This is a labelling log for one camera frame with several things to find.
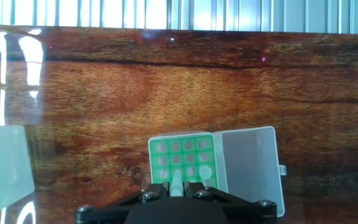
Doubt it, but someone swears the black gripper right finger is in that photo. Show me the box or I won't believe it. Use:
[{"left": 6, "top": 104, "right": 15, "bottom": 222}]
[{"left": 181, "top": 181, "right": 280, "bottom": 224}]

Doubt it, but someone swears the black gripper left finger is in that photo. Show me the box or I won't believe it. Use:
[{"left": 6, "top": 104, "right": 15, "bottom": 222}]
[{"left": 74, "top": 182, "right": 172, "bottom": 224}]

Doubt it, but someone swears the glossy brown wooden board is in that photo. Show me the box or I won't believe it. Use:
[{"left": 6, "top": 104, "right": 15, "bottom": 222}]
[{"left": 0, "top": 24, "right": 358, "bottom": 224}]

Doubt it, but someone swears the translucent large pipette tip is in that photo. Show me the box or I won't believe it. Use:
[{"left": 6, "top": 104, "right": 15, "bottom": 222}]
[
  {"left": 198, "top": 165, "right": 213, "bottom": 180},
  {"left": 170, "top": 169, "right": 183, "bottom": 197}
]

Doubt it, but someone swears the tall translucent green tip box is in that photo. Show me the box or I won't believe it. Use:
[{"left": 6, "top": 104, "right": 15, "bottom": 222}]
[{"left": 147, "top": 126, "right": 288, "bottom": 218}]

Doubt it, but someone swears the low green rack tip box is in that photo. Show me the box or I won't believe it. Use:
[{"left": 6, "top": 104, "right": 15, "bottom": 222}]
[{"left": 0, "top": 124, "right": 36, "bottom": 218}]

